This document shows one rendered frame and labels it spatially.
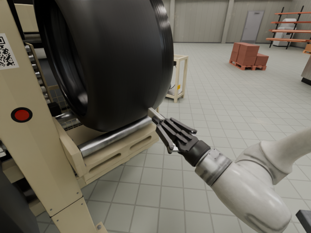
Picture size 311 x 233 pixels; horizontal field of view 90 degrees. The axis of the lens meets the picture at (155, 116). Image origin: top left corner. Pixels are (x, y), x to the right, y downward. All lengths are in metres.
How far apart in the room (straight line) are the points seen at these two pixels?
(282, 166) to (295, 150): 0.05
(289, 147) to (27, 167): 0.75
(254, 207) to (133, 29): 0.48
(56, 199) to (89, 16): 0.64
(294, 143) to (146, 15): 0.49
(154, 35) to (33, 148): 0.49
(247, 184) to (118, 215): 1.17
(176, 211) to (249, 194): 1.07
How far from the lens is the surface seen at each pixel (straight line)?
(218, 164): 0.43
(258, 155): 0.53
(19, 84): 0.54
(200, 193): 1.57
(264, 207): 0.44
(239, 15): 15.01
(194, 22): 14.33
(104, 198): 1.56
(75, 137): 0.85
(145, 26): 0.45
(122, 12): 0.43
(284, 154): 0.53
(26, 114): 0.56
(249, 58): 6.02
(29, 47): 0.94
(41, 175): 0.68
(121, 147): 0.63
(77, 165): 0.55
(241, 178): 0.43
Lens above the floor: 1.27
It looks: 30 degrees down
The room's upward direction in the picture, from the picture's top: straight up
